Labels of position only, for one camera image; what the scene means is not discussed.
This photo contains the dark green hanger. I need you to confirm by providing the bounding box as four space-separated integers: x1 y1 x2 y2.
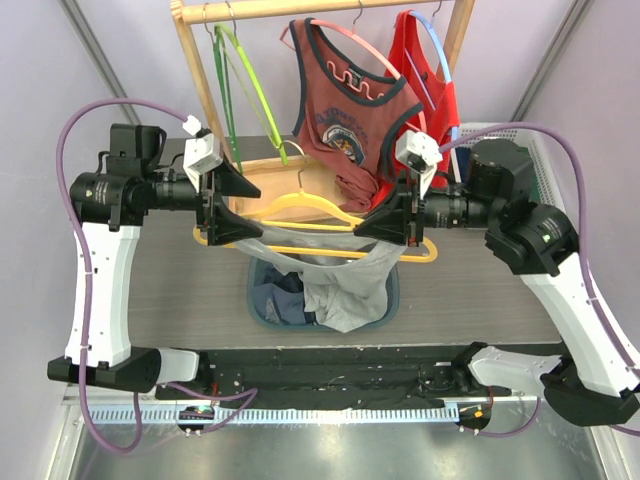
213 26 243 173

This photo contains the yellow hanger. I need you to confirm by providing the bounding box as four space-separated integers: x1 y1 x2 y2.
192 140 439 265

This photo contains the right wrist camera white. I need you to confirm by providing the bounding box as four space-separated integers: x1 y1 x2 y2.
395 130 443 199

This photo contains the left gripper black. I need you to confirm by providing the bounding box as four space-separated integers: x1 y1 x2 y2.
144 149 263 244

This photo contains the teal plastic bin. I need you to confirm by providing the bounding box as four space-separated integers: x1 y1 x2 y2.
246 257 401 329

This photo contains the red tank top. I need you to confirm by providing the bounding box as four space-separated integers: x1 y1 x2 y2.
369 10 461 216

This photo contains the light blue hanger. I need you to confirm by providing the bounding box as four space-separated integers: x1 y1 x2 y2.
405 10 461 146

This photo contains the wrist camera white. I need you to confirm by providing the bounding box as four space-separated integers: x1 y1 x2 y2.
395 130 443 199
183 129 223 192

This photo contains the grey tank top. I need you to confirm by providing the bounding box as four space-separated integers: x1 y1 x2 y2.
236 226 406 333

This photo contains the folded navy shirt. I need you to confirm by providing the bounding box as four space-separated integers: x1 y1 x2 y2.
455 147 471 183

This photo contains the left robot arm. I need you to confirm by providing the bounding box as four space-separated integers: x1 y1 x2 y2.
47 124 262 399

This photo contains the maroon tank top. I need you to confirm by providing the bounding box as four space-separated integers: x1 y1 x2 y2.
289 18 423 212

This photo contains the aluminium frame post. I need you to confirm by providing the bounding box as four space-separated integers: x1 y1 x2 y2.
58 0 127 98
511 0 594 122

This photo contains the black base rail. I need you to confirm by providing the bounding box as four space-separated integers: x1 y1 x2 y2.
185 345 512 410

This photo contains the aluminium frame post left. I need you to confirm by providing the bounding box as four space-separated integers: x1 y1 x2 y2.
58 0 127 98

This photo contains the wooden clothes rack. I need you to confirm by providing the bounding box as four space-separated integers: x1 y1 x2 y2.
169 0 476 226

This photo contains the white plastic basket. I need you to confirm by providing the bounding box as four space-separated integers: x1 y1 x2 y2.
450 128 566 211

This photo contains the navy blue tank top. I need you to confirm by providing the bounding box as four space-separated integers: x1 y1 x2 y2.
250 262 307 326

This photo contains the lime green hanger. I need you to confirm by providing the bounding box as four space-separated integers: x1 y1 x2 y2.
213 24 288 165

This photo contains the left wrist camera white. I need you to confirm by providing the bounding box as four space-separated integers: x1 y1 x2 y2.
183 129 223 192

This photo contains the pink hanger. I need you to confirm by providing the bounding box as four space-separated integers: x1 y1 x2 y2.
279 14 428 137

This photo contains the aluminium frame post right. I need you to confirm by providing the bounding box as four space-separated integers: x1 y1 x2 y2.
511 0 594 122

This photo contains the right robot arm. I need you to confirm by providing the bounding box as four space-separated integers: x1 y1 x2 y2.
355 138 639 427

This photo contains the white slotted cable duct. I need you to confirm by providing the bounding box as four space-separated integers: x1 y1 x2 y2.
89 405 460 426

